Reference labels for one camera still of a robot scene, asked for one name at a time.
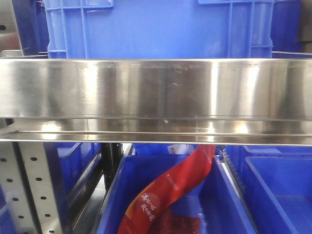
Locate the stainless steel shelf rail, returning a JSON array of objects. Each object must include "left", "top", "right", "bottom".
[{"left": 0, "top": 58, "right": 312, "bottom": 146}]

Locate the red printed snack bag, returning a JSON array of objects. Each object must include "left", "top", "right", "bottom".
[{"left": 117, "top": 145, "right": 215, "bottom": 234}]

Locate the dark red mesh pouch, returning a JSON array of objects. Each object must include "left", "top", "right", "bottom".
[{"left": 148, "top": 208, "right": 201, "bottom": 234}]

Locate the blue bin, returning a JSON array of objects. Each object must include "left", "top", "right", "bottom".
[
  {"left": 226, "top": 145, "right": 312, "bottom": 234},
  {"left": 56, "top": 142, "right": 101, "bottom": 206},
  {"left": 97, "top": 155, "right": 255, "bottom": 234}
]

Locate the blue bin left lower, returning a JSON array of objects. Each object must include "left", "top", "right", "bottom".
[{"left": 56, "top": 142, "right": 101, "bottom": 206}]

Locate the large blue crate upper shelf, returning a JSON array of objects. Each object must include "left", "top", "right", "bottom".
[{"left": 44, "top": 0, "right": 274, "bottom": 59}]

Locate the perforated steel rack upright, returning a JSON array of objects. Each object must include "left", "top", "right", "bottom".
[{"left": 0, "top": 142, "right": 72, "bottom": 234}]

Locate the blue bin right lower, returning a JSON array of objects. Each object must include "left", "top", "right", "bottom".
[{"left": 226, "top": 145, "right": 312, "bottom": 234}]

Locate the blue bin centre lower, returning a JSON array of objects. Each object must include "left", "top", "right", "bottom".
[{"left": 97, "top": 155, "right": 255, "bottom": 234}]

